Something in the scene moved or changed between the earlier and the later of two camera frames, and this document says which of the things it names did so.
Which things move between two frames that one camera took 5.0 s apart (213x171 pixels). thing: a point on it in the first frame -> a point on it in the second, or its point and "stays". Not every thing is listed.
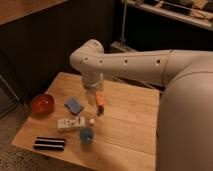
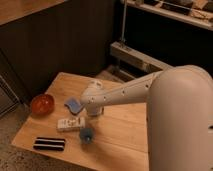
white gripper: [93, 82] -> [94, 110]
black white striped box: [49, 144] stays
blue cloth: [74, 106] stays
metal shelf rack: [156, 25] stays
